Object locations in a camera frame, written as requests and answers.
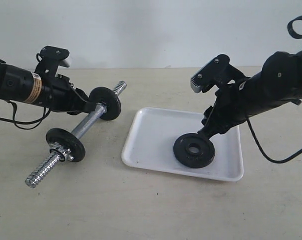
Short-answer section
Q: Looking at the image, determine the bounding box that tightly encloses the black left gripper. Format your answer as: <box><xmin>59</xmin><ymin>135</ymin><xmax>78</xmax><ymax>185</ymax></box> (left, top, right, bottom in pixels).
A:
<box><xmin>39</xmin><ymin>74</ymin><xmax>93</xmax><ymax>115</ymax></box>

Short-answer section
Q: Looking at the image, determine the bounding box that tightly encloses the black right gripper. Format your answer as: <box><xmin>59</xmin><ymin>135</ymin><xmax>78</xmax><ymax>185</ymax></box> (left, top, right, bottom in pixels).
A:
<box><xmin>197</xmin><ymin>79</ymin><xmax>248</xmax><ymax>139</ymax></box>

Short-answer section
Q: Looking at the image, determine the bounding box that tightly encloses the black weight plate end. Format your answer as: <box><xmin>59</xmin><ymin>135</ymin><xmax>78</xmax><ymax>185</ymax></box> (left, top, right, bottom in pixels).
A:
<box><xmin>89</xmin><ymin>86</ymin><xmax>121</xmax><ymax>121</ymax></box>

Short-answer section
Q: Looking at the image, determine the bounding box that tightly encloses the black weight plate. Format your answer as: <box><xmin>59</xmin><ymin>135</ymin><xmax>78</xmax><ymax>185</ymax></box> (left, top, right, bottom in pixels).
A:
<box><xmin>173</xmin><ymin>133</ymin><xmax>215</xmax><ymax>169</ymax></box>
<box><xmin>46</xmin><ymin>128</ymin><xmax>86</xmax><ymax>162</ymax></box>

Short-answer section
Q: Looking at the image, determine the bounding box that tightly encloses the chrome spin-lock collar nut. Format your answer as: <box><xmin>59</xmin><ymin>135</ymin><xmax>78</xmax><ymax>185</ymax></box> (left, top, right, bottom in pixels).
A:
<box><xmin>49</xmin><ymin>142</ymin><xmax>75</xmax><ymax>162</ymax></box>

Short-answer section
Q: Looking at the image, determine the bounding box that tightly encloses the chrome threaded dumbbell bar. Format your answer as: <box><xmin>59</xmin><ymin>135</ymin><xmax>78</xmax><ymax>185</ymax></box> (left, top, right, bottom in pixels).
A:
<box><xmin>25</xmin><ymin>80</ymin><xmax>127</xmax><ymax>188</ymax></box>

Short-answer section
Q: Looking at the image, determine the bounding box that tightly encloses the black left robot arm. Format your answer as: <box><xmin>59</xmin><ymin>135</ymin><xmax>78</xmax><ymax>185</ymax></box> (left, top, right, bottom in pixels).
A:
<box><xmin>0</xmin><ymin>53</ymin><xmax>96</xmax><ymax>115</ymax></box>

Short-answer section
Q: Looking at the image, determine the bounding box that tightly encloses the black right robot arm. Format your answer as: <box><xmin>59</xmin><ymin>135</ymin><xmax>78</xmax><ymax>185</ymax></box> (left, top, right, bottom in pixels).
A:
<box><xmin>191</xmin><ymin>50</ymin><xmax>302</xmax><ymax>138</ymax></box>

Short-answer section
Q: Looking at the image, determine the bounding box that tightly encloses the white rectangular plastic tray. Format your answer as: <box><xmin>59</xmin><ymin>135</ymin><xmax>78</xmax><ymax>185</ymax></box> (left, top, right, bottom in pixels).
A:
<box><xmin>121</xmin><ymin>107</ymin><xmax>244</xmax><ymax>182</ymax></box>

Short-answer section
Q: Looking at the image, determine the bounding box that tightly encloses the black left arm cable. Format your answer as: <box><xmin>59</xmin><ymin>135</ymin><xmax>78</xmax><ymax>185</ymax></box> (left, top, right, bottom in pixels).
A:
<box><xmin>0</xmin><ymin>98</ymin><xmax>53</xmax><ymax>130</ymax></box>

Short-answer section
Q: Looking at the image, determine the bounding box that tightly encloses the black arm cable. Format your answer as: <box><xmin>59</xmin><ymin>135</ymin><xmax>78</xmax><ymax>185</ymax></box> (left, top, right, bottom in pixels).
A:
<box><xmin>245</xmin><ymin>21</ymin><xmax>302</xmax><ymax>165</ymax></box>
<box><xmin>0</xmin><ymin>98</ymin><xmax>53</xmax><ymax>130</ymax></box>

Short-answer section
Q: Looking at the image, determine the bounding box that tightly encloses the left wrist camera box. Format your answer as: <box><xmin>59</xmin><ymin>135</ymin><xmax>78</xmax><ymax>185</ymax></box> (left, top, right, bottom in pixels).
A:
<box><xmin>35</xmin><ymin>45</ymin><xmax>72</xmax><ymax>76</ymax></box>

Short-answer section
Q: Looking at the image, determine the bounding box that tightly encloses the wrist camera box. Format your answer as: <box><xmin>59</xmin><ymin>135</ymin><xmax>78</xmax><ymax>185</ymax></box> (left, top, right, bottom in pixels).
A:
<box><xmin>190</xmin><ymin>54</ymin><xmax>246</xmax><ymax>93</ymax></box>
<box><xmin>35</xmin><ymin>45</ymin><xmax>72</xmax><ymax>76</ymax></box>

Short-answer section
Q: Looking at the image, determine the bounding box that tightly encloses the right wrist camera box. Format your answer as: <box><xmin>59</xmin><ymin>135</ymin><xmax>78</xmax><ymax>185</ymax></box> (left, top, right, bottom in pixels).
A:
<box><xmin>190</xmin><ymin>54</ymin><xmax>246</xmax><ymax>93</ymax></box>

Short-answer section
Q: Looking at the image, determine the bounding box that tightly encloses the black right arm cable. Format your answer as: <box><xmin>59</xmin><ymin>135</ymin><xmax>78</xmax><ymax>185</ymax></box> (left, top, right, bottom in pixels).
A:
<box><xmin>245</xmin><ymin>21</ymin><xmax>302</xmax><ymax>165</ymax></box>

